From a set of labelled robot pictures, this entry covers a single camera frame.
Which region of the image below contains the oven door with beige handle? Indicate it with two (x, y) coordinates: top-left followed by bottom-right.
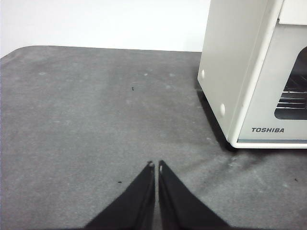
(236, 0), (307, 144)

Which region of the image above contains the white toaster oven body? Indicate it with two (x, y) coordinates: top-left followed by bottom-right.
(197, 0), (307, 150)

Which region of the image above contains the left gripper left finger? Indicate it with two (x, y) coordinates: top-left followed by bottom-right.
(83, 161), (156, 230)

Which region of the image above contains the metal wire oven rack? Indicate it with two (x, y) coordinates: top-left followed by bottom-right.
(275, 88), (307, 114)

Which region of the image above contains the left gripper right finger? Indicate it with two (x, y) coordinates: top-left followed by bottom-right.
(157, 160), (231, 230)

